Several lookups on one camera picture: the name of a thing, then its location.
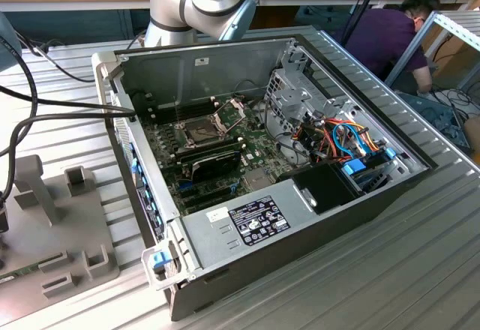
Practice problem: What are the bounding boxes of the hard disk in blue carrier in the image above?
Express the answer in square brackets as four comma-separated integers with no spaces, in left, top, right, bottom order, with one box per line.
[339,146,399,198]

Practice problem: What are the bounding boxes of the green RAM stick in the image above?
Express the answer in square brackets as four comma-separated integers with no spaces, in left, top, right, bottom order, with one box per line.
[0,261,41,283]

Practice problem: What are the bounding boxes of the orange power wire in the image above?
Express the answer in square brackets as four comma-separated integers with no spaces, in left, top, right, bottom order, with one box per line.
[324,118,380,152]

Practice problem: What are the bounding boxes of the black looped cable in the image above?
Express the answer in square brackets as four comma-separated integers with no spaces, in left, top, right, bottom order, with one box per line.
[262,95,314,166]

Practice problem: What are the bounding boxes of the large brown cardboard box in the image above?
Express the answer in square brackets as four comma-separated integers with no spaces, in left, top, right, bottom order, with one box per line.
[423,25,472,68]

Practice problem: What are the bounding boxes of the green motherboard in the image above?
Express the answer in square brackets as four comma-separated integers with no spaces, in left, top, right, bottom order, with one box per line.
[140,97,312,218]

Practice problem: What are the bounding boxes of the black graphics card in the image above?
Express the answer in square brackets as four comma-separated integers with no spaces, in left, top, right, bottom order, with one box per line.
[185,148,243,185]

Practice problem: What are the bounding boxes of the thin black USB cable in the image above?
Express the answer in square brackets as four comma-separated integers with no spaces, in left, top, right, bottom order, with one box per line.
[0,85,137,118]
[0,111,137,211]

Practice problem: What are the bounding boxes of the blue plastic case latch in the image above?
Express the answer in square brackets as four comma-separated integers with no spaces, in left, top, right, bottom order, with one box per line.
[151,251,167,272]

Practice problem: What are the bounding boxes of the thick black camera cable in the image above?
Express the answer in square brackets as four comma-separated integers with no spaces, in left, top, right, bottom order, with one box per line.
[0,33,38,158]

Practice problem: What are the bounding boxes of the black RAM slot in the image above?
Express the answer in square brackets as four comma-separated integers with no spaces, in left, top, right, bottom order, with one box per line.
[147,96,215,113]
[169,136,239,155]
[152,107,221,124]
[151,103,219,120]
[148,100,217,116]
[171,139,242,158]
[173,142,244,161]
[175,145,246,164]

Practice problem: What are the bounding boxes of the aluminium profile frame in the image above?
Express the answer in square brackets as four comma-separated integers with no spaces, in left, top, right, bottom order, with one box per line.
[384,10,480,89]

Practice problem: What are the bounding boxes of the blue data wire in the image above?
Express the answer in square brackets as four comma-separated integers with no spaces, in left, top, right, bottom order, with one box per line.
[330,121,368,159]

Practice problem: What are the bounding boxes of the square CPU socket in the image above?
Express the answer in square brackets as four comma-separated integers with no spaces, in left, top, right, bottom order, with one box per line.
[178,115,230,149]

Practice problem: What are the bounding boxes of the grey chipset heatsink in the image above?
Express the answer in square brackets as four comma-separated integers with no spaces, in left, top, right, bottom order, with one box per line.
[243,167,272,192]

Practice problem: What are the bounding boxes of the person in purple shirt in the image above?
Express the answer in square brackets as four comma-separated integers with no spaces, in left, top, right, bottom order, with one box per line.
[343,0,442,97]

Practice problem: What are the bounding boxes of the black expansion slot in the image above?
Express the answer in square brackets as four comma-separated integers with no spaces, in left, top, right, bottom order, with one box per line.
[178,185,233,202]
[182,193,236,212]

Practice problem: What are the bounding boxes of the grey parts rack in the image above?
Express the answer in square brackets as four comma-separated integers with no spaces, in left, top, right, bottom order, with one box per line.
[0,153,121,327]

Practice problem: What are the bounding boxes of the open black PC case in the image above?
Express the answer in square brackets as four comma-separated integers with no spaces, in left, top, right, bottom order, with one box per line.
[91,32,440,323]

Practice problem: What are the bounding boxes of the silver power supply unit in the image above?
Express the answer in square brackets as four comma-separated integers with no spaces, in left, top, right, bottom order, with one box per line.
[178,178,322,271]

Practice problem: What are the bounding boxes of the thin metal locking lever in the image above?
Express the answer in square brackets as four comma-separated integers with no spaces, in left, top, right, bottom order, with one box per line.
[172,95,187,128]

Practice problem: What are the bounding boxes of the silver metal disk bay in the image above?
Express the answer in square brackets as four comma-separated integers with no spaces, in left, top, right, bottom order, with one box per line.
[263,67,331,140]

